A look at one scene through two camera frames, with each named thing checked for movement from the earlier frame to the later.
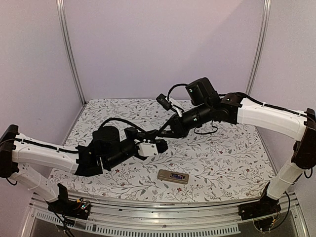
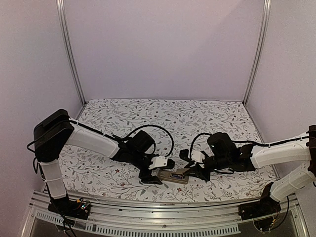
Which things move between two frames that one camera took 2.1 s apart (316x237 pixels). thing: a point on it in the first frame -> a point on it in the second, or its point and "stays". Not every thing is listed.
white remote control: [173, 176] stays
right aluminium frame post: [263, 33] stays
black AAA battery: [179, 177] stays
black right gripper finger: [163, 133] -> [195, 171]
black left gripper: [149, 138] -> [147, 177]
